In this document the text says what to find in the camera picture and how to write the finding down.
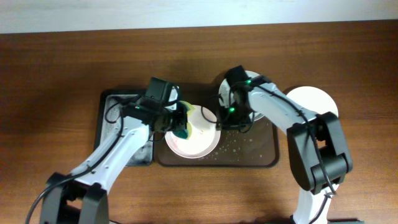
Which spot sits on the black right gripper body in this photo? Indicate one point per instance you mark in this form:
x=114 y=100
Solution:
x=226 y=121

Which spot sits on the green and yellow sponge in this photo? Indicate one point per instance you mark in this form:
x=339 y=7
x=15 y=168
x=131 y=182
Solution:
x=187 y=132

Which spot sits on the white plate with red stain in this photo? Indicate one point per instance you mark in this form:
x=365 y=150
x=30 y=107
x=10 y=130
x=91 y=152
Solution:
x=204 y=137

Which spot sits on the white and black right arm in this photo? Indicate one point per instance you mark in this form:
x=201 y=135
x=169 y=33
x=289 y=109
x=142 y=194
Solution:
x=318 y=153

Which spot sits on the clean white plate stack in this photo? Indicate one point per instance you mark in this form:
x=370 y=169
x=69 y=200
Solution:
x=313 y=99

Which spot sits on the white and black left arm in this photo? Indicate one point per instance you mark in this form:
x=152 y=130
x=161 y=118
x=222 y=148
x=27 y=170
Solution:
x=82 y=195

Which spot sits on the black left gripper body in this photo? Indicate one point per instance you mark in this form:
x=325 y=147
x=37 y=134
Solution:
x=181 y=120

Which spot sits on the dark brown serving tray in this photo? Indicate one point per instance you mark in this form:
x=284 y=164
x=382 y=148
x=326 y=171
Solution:
x=259 y=147

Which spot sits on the black soapy water tray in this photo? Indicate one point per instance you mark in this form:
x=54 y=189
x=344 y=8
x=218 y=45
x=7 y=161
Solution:
x=143 y=156

